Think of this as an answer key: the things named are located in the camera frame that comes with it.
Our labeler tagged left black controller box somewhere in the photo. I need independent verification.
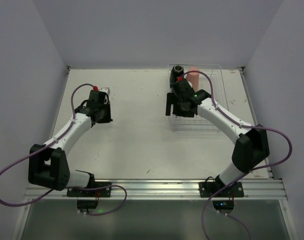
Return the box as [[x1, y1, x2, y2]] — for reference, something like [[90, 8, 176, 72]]
[[76, 199, 99, 213]]

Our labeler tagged black metal mug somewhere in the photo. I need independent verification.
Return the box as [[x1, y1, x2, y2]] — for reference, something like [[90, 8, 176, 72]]
[[169, 65, 184, 88]]

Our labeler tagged black controller box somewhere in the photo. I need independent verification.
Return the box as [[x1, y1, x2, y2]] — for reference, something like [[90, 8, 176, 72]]
[[212, 200, 235, 214], [76, 199, 99, 213]]

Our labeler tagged clear wire dish rack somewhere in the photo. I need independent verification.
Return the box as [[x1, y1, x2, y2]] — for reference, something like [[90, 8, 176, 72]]
[[168, 64, 229, 134]]

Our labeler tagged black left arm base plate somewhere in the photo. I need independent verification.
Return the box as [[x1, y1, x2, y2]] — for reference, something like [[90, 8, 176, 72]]
[[66, 181, 112, 198]]

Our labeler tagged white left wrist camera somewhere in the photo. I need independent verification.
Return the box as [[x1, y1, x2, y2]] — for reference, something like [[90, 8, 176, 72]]
[[99, 87, 111, 96]]

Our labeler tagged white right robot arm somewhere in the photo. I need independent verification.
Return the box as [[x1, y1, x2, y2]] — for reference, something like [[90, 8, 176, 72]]
[[165, 78, 270, 193]]

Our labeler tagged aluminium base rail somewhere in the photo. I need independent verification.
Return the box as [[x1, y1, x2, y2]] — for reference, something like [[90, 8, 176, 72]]
[[24, 177, 288, 201]]

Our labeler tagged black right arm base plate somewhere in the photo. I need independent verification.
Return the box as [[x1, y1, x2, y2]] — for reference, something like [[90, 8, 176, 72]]
[[198, 181, 245, 198]]

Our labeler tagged pink plastic cup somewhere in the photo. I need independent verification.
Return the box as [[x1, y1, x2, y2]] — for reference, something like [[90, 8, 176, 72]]
[[186, 67, 200, 92]]

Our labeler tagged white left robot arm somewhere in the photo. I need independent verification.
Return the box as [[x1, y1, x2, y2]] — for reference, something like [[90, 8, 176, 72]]
[[28, 87, 113, 191]]

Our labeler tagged right black controller box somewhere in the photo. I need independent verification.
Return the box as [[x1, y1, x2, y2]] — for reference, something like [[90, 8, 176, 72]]
[[212, 200, 235, 214]]

